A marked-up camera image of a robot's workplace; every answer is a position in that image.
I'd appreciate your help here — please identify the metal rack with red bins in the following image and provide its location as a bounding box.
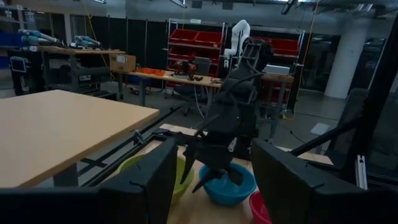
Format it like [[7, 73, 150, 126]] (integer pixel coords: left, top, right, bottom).
[[165, 17, 227, 78]]

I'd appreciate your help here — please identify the black metal clamp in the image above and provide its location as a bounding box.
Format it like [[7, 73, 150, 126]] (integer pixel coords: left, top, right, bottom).
[[132, 128, 147, 144]]

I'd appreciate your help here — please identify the cardboard box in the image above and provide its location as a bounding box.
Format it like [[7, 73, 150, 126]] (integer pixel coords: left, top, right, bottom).
[[109, 53, 137, 73]]

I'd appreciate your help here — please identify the yellow hanging cable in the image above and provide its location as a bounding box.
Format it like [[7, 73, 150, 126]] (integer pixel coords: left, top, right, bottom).
[[81, 0, 116, 80]]

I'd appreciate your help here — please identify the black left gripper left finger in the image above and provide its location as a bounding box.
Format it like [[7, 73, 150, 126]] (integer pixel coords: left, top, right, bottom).
[[98, 136, 179, 224]]

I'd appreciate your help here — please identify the grey monitor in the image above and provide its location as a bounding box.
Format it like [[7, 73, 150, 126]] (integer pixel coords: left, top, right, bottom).
[[193, 57, 213, 77]]

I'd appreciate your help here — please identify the black diagonal frame bar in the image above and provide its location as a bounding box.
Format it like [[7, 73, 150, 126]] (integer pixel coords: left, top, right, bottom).
[[290, 115, 365, 157]]

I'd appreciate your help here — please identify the green plastic bowl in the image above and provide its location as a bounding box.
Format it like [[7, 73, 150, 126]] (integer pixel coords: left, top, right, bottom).
[[117, 153, 195, 205]]

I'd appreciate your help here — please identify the blue plastic bowl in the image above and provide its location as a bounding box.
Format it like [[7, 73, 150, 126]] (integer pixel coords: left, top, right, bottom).
[[198, 162, 257, 207]]

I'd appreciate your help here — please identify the red and black power tool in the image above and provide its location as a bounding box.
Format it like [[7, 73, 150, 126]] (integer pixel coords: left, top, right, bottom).
[[172, 60, 205, 82]]

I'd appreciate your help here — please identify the black office chair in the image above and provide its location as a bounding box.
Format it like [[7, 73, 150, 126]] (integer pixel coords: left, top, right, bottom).
[[172, 83, 213, 118]]

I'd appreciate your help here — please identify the white flat box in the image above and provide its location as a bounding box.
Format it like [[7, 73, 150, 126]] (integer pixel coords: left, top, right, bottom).
[[263, 63, 291, 76]]

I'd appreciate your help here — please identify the red plastic bowl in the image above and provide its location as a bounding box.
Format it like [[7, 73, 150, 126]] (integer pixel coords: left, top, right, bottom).
[[248, 190, 273, 224]]

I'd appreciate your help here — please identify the grey floor plate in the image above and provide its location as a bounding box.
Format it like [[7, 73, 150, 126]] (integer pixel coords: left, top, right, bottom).
[[310, 122, 331, 136]]

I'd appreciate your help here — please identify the white round column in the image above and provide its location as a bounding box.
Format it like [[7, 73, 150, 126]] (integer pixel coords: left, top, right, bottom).
[[324, 17, 371, 100]]

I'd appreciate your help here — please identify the long wooden workbench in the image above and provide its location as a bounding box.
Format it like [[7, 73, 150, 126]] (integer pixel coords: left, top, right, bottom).
[[111, 68, 295, 139]]

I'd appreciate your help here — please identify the silver aluminium extrusion piece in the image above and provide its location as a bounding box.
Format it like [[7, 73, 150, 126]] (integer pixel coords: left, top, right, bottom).
[[355, 154, 368, 190]]

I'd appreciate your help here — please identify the white dangling cable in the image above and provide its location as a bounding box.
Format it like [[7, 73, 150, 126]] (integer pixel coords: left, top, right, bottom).
[[193, 84, 206, 121]]

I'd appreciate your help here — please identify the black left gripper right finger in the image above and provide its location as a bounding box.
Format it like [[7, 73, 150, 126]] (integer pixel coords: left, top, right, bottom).
[[251, 138, 358, 224]]

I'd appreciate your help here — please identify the tablet screen on stand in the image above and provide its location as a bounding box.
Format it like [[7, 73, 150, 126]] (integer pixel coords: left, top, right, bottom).
[[9, 55, 27, 73]]

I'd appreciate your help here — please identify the black frame post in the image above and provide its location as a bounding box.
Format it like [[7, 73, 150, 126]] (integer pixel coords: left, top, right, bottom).
[[341, 14, 398, 183]]

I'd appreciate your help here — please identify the orange hanging cable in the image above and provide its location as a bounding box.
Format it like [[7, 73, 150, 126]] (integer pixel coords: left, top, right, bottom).
[[292, 0, 321, 119]]

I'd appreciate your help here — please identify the orange tray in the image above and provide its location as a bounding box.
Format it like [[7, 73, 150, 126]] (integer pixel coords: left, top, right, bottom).
[[136, 67, 165, 77]]

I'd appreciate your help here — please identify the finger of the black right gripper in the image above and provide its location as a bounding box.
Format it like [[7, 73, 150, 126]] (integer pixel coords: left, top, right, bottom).
[[192, 169, 227, 194], [180, 145, 197, 185]]

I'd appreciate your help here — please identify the black metal frame rail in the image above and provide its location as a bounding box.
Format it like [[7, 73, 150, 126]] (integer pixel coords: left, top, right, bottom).
[[77, 105, 184, 187]]

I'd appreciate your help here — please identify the workbench with black frame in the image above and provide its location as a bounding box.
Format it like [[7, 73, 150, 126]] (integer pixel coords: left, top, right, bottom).
[[36, 45, 126, 100]]

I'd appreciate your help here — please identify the light wooden table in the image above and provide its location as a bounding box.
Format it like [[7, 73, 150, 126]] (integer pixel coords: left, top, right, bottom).
[[0, 89, 160, 189]]

